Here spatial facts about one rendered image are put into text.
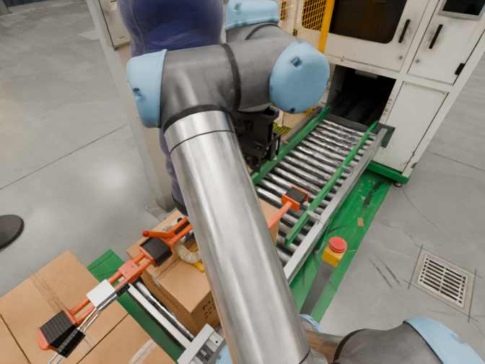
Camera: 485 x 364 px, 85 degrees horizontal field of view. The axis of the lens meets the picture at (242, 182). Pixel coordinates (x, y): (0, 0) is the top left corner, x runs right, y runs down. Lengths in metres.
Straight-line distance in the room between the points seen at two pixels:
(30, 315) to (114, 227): 1.08
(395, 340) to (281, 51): 0.33
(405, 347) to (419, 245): 2.40
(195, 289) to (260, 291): 0.86
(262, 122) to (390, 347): 0.35
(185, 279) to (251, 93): 0.91
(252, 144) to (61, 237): 2.46
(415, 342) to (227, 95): 0.32
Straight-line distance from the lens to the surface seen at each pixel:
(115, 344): 1.57
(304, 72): 0.31
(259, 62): 0.31
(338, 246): 1.13
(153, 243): 1.06
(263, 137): 0.48
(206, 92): 0.28
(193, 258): 1.08
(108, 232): 2.64
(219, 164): 0.25
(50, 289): 1.85
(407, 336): 0.37
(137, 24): 0.67
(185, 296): 1.10
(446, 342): 0.37
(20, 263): 2.84
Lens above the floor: 1.95
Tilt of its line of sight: 45 degrees down
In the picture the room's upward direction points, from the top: straight up
